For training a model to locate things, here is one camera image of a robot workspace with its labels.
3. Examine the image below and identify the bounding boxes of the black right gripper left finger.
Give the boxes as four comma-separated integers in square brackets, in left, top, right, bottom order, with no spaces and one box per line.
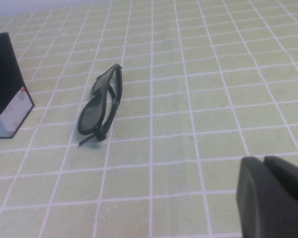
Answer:
[235,156,298,238]

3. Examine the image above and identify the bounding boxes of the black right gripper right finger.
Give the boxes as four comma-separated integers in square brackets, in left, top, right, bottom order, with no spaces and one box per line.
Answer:
[263,155,298,208]

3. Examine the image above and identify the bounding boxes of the black frame glasses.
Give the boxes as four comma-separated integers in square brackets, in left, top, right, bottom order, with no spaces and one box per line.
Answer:
[77,63,124,146]

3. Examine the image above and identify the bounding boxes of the black glasses case blue print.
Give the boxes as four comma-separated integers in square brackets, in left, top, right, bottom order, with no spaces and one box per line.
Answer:
[0,32,36,139]

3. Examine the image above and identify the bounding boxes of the green white-grid tablecloth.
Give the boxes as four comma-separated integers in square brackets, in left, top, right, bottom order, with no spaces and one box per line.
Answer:
[0,0,298,238]

